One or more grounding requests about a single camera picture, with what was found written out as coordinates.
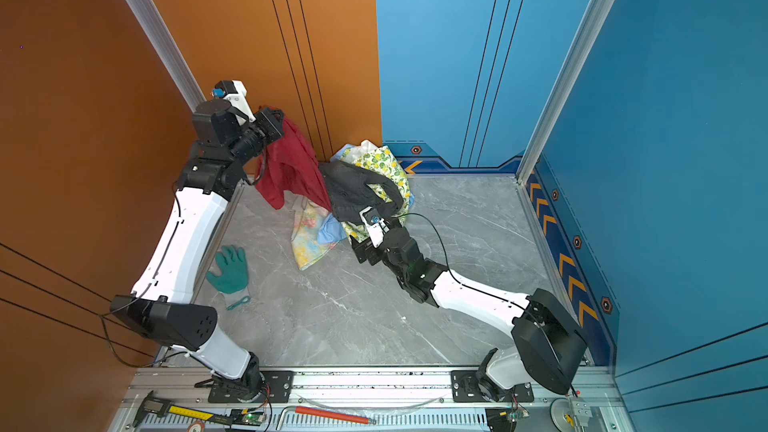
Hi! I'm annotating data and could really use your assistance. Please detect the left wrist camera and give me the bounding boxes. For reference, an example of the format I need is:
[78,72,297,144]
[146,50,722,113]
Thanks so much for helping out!
[212,80,255,125]

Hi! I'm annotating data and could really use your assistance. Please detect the light blue cloth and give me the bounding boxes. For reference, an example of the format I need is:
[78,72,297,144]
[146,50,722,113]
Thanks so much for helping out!
[316,214,348,245]

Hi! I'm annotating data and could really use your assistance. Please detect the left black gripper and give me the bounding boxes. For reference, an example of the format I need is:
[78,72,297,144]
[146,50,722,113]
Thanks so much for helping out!
[229,108,284,173]

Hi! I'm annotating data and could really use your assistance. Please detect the pastel floral cloth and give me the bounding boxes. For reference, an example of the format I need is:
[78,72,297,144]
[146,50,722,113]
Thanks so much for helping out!
[290,196,337,270]

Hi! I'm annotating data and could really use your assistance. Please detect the small circuit board right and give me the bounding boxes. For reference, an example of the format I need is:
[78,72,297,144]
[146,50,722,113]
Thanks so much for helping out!
[500,408,530,423]

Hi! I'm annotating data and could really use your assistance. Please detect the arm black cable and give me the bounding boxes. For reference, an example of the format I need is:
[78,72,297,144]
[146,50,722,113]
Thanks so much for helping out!
[98,296,181,370]
[392,211,529,307]

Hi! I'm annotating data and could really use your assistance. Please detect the digital caliper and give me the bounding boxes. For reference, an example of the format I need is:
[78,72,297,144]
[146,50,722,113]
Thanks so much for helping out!
[131,391,234,428]

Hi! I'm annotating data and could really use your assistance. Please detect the round metal disc fixture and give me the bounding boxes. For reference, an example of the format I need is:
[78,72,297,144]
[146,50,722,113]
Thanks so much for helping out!
[549,397,594,432]

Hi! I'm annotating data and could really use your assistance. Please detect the red handled tool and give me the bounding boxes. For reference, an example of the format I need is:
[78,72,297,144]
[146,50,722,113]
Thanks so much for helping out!
[295,406,375,425]

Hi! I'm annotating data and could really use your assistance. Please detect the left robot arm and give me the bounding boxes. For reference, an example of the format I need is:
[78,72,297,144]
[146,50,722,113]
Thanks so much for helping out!
[109,98,284,403]

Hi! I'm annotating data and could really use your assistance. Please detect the dark grey jeans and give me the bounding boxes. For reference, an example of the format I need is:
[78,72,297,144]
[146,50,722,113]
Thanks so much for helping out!
[319,160,405,225]

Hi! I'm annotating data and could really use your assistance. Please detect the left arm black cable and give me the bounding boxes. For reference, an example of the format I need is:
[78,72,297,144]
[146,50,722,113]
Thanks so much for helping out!
[98,296,181,370]

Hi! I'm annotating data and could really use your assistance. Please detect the lemon print cloth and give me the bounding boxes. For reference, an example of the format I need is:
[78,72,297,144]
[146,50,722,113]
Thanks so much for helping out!
[332,140,414,242]

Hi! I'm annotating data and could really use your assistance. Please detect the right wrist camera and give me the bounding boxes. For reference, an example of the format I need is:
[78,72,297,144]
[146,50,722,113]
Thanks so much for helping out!
[359,207,389,248]

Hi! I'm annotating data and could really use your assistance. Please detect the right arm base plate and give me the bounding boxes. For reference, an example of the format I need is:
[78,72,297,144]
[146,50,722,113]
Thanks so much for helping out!
[450,370,535,404]

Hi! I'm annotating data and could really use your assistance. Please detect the dark red cloth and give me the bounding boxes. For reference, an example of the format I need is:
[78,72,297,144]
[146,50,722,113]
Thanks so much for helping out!
[255,117,331,210]

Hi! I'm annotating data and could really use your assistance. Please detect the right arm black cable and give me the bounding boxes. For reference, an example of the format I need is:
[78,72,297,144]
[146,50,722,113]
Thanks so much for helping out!
[392,211,529,307]

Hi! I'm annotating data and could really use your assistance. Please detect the green circuit board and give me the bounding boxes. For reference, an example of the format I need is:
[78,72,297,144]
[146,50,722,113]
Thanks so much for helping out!
[230,409,266,426]

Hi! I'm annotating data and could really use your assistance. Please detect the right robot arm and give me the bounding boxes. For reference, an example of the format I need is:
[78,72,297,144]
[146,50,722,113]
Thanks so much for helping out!
[350,227,587,402]

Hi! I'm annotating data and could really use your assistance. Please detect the green work glove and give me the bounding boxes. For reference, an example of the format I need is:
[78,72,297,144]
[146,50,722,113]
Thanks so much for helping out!
[206,245,251,311]

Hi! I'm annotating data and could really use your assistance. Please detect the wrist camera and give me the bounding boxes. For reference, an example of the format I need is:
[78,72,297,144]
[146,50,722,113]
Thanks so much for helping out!
[212,80,255,125]
[359,207,389,248]

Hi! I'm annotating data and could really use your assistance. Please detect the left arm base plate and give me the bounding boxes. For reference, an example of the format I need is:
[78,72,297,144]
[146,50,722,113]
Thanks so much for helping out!
[207,370,295,405]

